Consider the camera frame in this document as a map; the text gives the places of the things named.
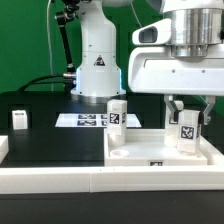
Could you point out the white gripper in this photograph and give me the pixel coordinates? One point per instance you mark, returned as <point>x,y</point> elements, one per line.
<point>154,70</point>

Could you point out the white square table top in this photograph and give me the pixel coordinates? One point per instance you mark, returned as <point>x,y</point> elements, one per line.
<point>145,147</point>

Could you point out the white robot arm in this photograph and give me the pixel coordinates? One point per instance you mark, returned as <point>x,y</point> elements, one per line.
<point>181,54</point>

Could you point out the white sheet with markers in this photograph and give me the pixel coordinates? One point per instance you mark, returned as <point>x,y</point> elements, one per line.
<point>81,120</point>

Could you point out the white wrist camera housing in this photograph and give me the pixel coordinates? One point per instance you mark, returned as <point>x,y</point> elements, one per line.
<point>158,33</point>

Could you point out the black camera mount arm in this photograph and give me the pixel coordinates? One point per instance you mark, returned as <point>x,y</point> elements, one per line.
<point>62,18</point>

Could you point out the white front fence wall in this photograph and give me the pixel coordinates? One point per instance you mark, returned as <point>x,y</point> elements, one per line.
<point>110,179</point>

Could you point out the white fence wall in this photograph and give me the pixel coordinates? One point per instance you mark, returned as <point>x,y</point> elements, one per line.
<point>110,179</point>
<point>4,148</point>

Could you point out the white left fence wall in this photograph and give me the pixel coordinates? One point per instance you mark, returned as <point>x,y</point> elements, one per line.
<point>4,148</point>

